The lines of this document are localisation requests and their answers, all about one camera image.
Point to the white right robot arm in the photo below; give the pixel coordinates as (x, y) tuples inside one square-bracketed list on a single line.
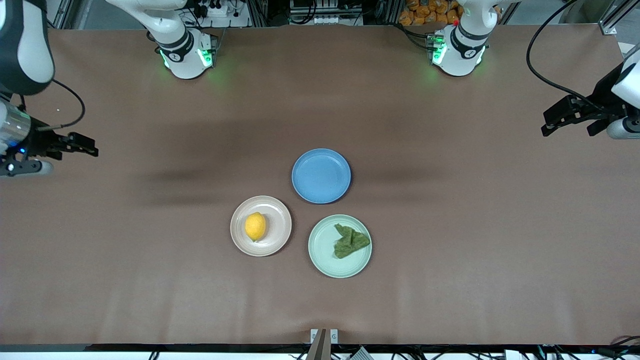
[(30, 50)]

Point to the blue plate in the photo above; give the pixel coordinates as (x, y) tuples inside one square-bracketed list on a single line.
[(321, 176)]

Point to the metal table edge bracket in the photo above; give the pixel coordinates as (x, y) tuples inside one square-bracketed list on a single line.
[(320, 345)]

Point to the yellow lemon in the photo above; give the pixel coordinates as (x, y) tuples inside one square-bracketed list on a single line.
[(255, 226)]

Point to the white power strip with plugs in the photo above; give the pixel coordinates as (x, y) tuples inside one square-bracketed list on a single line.
[(225, 21)]

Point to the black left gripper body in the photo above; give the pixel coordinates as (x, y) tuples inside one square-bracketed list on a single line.
[(601, 97)]

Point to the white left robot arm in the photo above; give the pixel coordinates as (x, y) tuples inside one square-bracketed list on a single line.
[(460, 50)]

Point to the aluminium frame profile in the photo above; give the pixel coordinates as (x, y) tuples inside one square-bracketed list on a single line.
[(612, 22), (65, 12)]

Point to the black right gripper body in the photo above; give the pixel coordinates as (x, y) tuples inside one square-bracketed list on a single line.
[(38, 142)]

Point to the long white power strip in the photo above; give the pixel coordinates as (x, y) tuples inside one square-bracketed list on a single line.
[(325, 20)]

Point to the pale beige plate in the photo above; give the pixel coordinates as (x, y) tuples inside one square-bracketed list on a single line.
[(277, 227)]

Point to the bag of orange fruit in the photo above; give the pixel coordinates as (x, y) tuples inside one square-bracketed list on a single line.
[(425, 12)]

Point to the pale green plate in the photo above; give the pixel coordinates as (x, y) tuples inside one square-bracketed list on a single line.
[(322, 250)]

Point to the green lettuce leaf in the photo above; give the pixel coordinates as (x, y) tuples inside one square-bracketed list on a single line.
[(350, 242)]

